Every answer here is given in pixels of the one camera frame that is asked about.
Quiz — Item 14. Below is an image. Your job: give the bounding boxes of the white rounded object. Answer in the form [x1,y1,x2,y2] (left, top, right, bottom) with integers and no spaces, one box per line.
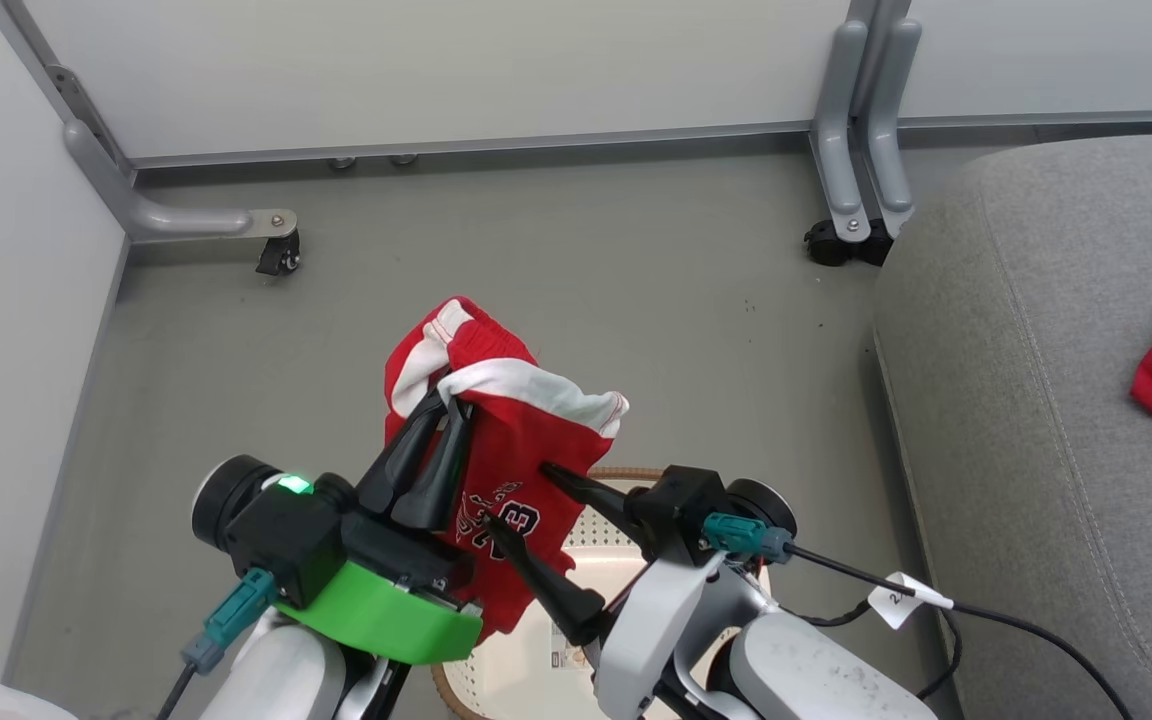
[0,681,79,720]

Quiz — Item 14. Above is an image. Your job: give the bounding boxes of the white cable tag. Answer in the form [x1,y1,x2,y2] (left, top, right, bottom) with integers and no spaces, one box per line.
[867,571,954,632]

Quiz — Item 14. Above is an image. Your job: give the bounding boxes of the long grey partition foot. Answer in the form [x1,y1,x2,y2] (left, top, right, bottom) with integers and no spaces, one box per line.
[61,120,300,244]

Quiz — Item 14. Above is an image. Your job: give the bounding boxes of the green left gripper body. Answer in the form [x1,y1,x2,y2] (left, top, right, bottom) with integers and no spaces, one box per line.
[274,510,485,667]

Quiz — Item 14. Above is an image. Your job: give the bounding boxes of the single black caster wheel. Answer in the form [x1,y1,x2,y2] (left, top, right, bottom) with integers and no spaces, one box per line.
[255,230,303,278]

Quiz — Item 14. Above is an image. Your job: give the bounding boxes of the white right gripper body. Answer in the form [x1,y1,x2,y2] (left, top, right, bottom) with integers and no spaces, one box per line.
[591,552,729,720]

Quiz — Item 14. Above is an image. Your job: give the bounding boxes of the beige perforated laundry basket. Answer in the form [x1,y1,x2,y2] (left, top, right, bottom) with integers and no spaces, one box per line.
[430,466,779,720]

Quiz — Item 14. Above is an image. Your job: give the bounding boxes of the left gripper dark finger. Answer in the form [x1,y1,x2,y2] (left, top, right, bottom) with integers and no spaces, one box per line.
[356,390,449,516]
[391,398,475,533]

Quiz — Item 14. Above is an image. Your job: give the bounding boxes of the red shorts with print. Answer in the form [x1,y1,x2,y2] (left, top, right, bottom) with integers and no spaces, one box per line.
[382,295,631,642]

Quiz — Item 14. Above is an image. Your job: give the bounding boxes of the left arm cable teal plug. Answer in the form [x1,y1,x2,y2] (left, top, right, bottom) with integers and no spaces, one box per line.
[154,568,279,720]

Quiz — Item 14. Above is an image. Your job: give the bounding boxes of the grey fabric sofa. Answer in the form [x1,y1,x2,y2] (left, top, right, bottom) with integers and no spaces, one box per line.
[872,132,1152,720]

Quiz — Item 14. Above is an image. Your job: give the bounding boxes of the short grey partition foot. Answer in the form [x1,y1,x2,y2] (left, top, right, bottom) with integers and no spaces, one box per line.
[810,20,875,244]
[866,17,923,239]

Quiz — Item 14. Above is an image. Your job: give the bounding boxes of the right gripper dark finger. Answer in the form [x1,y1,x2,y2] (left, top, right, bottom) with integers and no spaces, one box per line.
[541,461,657,553]
[481,512,609,647]

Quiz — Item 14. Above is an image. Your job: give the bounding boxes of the black double caster wheels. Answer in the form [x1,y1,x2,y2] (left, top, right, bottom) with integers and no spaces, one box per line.
[803,217,895,269]

